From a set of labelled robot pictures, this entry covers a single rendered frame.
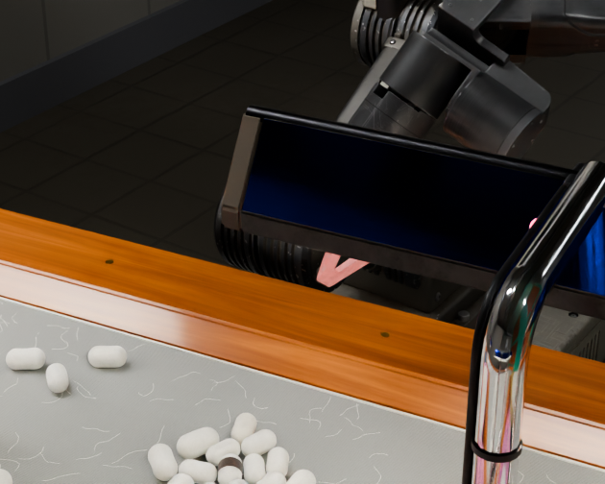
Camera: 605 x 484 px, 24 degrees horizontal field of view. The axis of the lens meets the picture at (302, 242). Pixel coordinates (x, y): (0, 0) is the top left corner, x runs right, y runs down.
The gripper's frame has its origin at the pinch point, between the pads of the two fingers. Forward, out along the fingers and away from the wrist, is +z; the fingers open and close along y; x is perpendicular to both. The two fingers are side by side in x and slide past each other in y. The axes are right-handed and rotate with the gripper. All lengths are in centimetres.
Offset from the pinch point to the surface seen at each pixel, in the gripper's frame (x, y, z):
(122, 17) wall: -101, 254, 16
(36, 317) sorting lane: 1.8, 25.7, 23.6
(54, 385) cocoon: 4.3, 12.2, 24.1
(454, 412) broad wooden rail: -19.3, -6.3, 5.0
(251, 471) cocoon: -3.7, -6.9, 16.9
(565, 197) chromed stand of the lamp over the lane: 13.7, -34.2, -15.9
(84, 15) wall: -89, 247, 20
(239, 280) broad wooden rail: -11.3, 19.7, 9.6
